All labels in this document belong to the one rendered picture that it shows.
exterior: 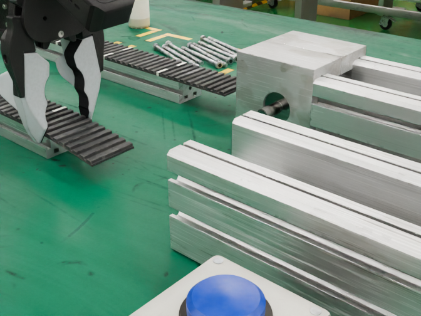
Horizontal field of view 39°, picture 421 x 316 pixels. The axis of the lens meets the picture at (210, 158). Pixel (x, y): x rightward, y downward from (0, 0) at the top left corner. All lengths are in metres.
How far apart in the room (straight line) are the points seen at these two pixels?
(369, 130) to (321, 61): 0.08
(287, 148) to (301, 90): 0.13
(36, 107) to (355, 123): 0.29
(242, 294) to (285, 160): 0.16
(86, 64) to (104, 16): 0.12
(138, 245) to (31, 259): 0.08
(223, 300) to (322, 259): 0.09
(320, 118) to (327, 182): 0.14
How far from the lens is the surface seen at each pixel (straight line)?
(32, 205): 0.54
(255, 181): 0.38
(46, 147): 0.61
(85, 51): 0.59
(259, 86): 0.60
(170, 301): 0.33
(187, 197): 0.42
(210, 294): 0.31
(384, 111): 0.53
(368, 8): 3.58
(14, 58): 0.55
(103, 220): 0.51
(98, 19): 0.49
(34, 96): 0.57
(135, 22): 1.05
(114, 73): 0.80
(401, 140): 0.53
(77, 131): 0.59
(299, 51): 0.61
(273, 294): 0.33
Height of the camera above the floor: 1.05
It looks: 27 degrees down
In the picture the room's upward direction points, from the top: straight up
